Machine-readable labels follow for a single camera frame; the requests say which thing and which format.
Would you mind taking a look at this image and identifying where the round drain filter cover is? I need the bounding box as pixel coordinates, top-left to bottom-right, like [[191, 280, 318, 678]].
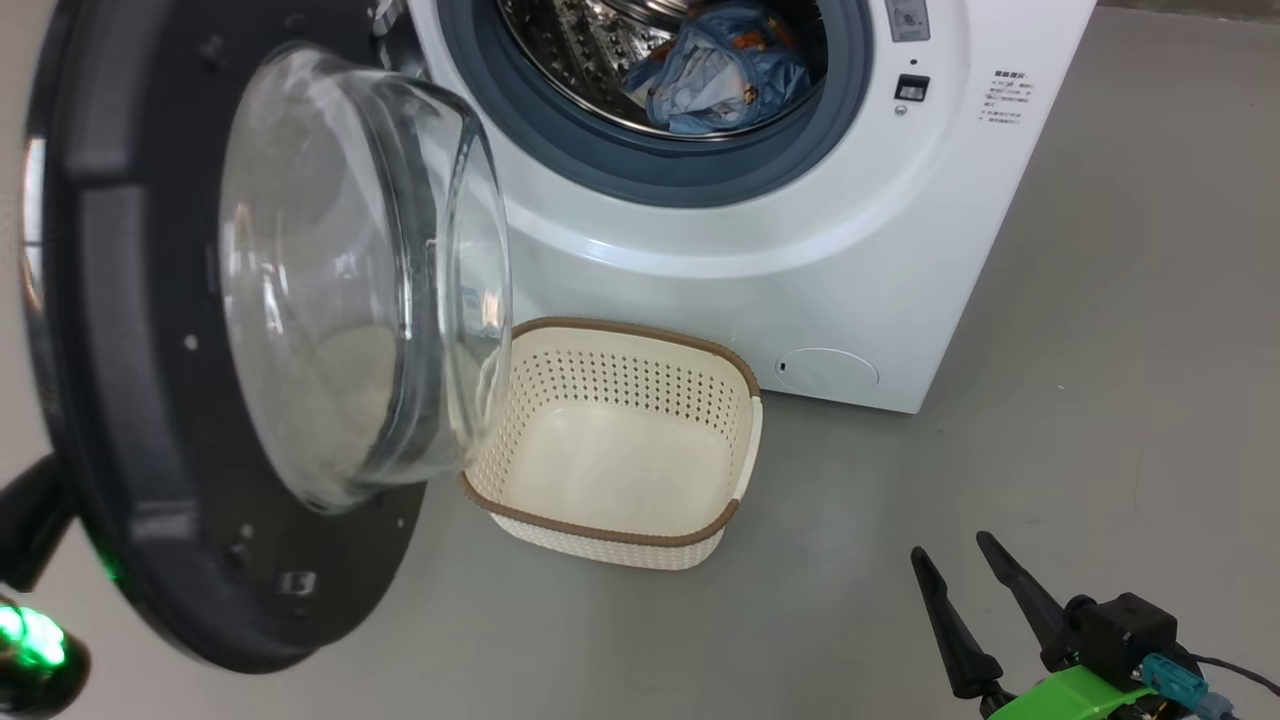
[[775, 347, 881, 396]]

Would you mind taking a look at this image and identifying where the perforated steel washer drum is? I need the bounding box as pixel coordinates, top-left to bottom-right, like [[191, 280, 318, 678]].
[[497, 0, 829, 141]]

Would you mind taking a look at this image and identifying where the grey rubber door gasket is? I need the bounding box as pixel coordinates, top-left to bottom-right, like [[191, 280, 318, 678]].
[[435, 0, 876, 208]]

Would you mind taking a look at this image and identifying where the blue cartoon print clothing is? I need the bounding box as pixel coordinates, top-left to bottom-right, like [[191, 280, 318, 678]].
[[622, 5, 813, 136]]

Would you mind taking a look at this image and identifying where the black glass washing machine door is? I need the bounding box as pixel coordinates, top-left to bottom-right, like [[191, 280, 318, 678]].
[[20, 0, 516, 673]]

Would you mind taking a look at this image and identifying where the teal right camera connector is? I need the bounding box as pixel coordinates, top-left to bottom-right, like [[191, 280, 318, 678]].
[[1143, 655, 1213, 715]]

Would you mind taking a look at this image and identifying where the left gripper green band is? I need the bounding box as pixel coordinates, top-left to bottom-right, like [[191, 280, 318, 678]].
[[0, 455, 91, 720]]

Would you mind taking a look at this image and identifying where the black right camera cable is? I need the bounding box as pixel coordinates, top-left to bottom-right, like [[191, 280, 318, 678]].
[[1190, 655, 1280, 698]]

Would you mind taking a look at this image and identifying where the grey warning sticker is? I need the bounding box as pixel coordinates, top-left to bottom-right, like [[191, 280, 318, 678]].
[[885, 0, 931, 43]]

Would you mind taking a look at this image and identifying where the white front-load washing machine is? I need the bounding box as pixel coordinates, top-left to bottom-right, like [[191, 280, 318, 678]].
[[375, 0, 1099, 414]]

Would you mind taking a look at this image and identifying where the cream perforated laundry basket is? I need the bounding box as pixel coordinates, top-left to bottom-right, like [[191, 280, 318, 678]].
[[460, 317, 764, 571]]

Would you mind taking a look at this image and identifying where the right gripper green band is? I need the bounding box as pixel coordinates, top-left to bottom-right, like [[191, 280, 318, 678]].
[[910, 532, 1166, 720]]

